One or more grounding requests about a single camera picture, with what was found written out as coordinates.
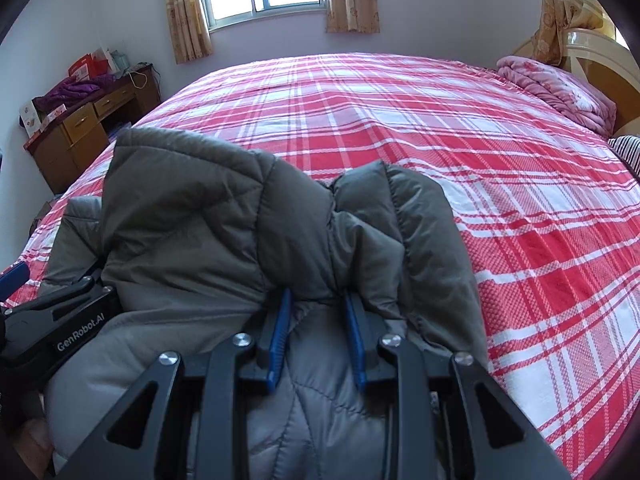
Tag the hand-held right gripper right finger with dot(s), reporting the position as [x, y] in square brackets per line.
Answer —
[352, 340]

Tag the white box with orange print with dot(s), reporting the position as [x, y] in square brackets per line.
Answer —
[30, 117]

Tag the red box on desk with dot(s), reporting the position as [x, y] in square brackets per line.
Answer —
[87, 65]

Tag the person's left hand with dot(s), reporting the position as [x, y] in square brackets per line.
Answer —
[36, 440]

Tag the cream wooden headboard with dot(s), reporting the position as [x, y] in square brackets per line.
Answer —
[605, 65]

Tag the striped pillow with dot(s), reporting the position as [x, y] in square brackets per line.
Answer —
[627, 152]

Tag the pale green container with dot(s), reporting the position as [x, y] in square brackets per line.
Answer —
[121, 60]

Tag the purple cloth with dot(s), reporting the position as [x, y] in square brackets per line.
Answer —
[70, 92]

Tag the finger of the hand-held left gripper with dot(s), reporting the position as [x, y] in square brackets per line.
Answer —
[12, 282]
[65, 305]

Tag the bed with red plaid sheet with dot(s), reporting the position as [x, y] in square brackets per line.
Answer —
[450, 160]

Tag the wooden desk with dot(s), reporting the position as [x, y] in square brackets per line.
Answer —
[75, 145]

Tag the pink blanket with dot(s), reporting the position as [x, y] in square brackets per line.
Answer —
[560, 85]

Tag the long yellow floral curtain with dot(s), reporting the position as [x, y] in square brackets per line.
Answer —
[565, 10]

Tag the grey puffer jacket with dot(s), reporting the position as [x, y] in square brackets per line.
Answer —
[200, 220]

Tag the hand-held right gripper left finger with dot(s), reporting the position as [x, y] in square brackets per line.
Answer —
[277, 335]

